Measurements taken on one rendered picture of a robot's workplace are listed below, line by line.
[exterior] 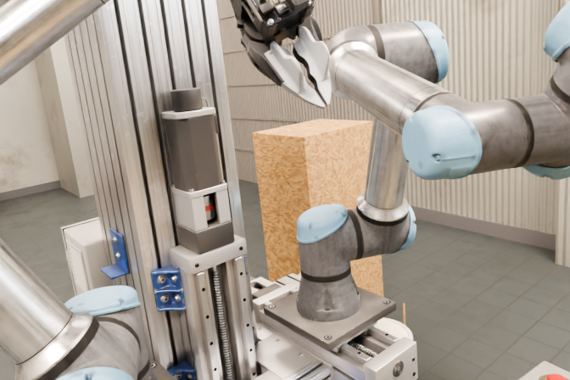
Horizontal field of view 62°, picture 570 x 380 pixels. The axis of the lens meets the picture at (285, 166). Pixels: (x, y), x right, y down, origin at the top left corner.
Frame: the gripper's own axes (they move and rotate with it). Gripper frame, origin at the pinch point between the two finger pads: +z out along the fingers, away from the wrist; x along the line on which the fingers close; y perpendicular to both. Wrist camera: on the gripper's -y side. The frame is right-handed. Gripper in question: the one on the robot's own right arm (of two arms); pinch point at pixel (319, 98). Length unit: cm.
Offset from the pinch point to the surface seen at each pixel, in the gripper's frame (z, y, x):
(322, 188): 7, -175, 39
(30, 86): -360, -668, -143
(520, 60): -1, -256, 241
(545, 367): 64, -45, 27
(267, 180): -13, -196, 21
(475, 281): 114, -265, 120
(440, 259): 98, -303, 122
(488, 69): -8, -277, 231
